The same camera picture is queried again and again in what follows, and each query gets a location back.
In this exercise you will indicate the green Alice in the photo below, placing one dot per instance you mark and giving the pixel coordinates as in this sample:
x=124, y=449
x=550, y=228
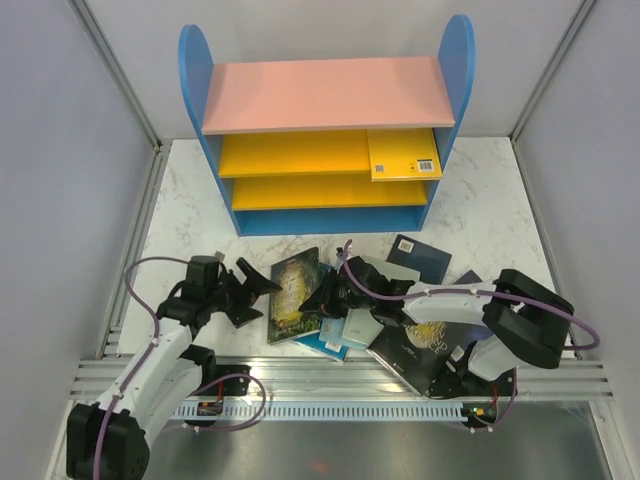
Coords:
x=298, y=276

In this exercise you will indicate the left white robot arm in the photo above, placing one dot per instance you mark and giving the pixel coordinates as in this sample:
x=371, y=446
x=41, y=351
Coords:
x=111, y=437

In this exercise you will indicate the aluminium rail frame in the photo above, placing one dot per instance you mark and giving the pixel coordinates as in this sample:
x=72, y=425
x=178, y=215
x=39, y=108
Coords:
x=316, y=378

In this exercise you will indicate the light blue book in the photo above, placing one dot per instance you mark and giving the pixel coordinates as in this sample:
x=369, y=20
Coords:
x=331, y=333

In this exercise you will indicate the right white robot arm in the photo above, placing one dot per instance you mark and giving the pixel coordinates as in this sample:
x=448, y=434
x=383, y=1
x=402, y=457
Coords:
x=521, y=321

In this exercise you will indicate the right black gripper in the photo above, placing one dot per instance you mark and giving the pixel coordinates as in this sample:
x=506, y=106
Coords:
x=322, y=299

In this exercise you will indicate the navy blue book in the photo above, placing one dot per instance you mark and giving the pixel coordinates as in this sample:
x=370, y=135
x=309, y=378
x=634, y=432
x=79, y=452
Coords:
x=432, y=263

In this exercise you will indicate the pale grey Gatsby book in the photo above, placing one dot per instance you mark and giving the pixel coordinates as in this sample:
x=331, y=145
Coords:
x=360, y=326

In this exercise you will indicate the black Moon and Sixpence book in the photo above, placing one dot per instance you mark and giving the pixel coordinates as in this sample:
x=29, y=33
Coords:
x=414, y=354

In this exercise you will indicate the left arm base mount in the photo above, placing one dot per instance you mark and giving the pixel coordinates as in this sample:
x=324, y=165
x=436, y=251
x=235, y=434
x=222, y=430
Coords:
x=225, y=382

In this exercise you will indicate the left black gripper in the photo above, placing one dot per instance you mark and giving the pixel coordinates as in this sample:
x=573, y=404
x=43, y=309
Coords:
x=255, y=285

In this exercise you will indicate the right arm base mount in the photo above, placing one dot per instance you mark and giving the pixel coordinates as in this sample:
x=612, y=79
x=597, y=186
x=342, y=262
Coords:
x=489, y=401

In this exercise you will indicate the blue pink yellow bookshelf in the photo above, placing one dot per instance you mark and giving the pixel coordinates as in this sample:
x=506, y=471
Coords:
x=286, y=141

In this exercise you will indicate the bright blue book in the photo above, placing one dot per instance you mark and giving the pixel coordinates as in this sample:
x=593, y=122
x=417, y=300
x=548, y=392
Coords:
x=312, y=342

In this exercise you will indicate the yellow book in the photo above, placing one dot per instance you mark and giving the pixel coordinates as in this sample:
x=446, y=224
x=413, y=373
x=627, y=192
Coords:
x=403, y=155

